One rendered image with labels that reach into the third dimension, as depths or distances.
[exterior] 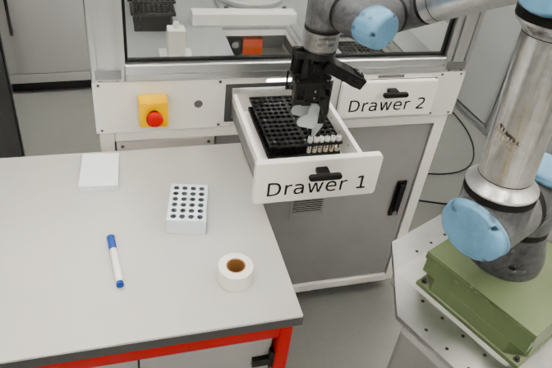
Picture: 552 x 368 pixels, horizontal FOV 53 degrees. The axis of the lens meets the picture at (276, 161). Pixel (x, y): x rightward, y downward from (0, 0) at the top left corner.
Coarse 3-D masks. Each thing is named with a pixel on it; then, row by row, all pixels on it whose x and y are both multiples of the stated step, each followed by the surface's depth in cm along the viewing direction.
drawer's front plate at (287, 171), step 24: (264, 168) 116; (288, 168) 117; (312, 168) 119; (336, 168) 121; (360, 168) 123; (264, 192) 120; (288, 192) 122; (312, 192) 124; (336, 192) 125; (360, 192) 127
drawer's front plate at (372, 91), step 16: (368, 80) 150; (384, 80) 151; (400, 80) 152; (416, 80) 153; (432, 80) 155; (352, 96) 151; (368, 96) 152; (416, 96) 156; (432, 96) 158; (352, 112) 154; (368, 112) 155; (384, 112) 157; (400, 112) 158; (416, 112) 160
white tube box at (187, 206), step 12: (180, 192) 125; (192, 192) 126; (204, 192) 126; (168, 204) 121; (180, 204) 122; (192, 204) 123; (204, 204) 123; (168, 216) 118; (180, 216) 119; (192, 216) 120; (204, 216) 119; (168, 228) 119; (180, 228) 119; (192, 228) 119; (204, 228) 119
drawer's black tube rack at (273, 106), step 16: (272, 96) 144; (288, 96) 144; (256, 112) 137; (272, 112) 137; (288, 112) 138; (256, 128) 137; (272, 128) 131; (288, 128) 132; (304, 128) 133; (320, 128) 134; (288, 144) 133
